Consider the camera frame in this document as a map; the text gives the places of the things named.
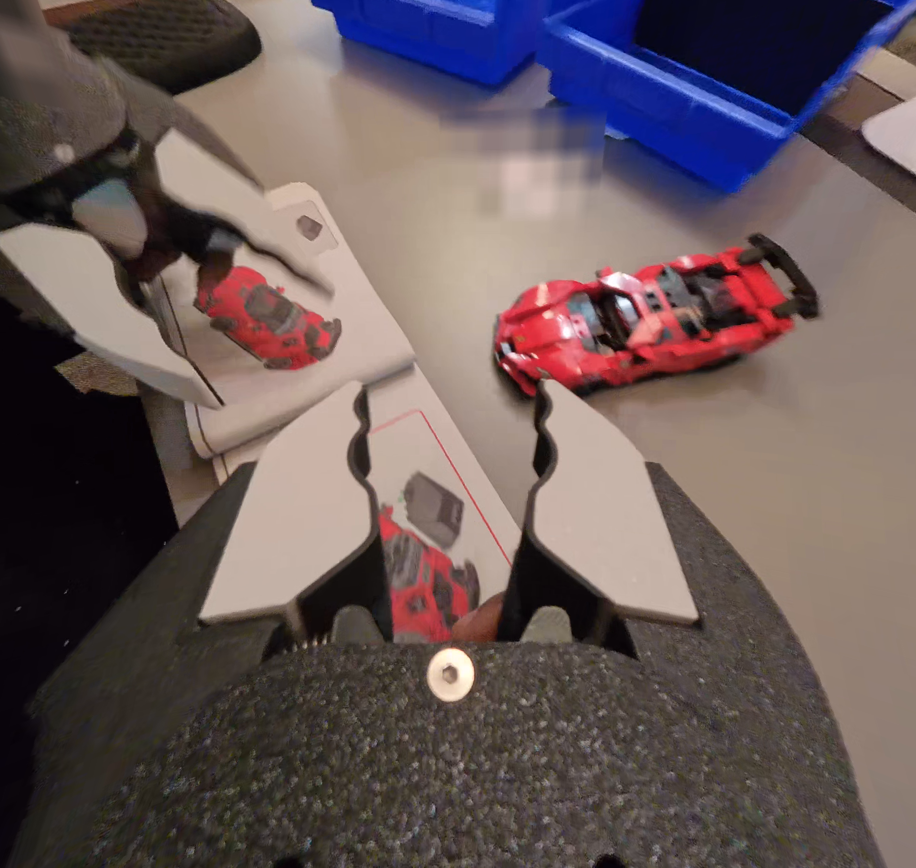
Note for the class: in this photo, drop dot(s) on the grey rounded flat object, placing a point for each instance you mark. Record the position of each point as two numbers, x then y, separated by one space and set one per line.
894 134

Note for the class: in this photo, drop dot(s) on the blue plastic bin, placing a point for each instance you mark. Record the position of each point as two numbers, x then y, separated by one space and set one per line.
401 16
680 102

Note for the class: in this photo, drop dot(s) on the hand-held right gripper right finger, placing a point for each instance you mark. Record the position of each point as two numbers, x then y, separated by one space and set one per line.
608 524

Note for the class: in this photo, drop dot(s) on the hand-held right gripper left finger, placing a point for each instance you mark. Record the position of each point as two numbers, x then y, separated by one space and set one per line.
286 517

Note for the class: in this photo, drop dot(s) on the person's right hand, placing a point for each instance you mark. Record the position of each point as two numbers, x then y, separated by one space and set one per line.
478 621

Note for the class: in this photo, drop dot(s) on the black mesh office chair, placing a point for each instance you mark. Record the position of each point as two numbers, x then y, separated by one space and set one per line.
164 38

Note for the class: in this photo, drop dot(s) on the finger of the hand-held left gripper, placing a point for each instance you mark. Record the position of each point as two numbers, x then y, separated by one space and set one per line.
86 295
215 174

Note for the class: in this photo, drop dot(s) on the red lego car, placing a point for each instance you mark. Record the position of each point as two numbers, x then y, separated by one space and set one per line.
551 324

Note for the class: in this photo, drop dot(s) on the white lego instruction booklet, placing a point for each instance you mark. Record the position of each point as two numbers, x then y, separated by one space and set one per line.
358 352

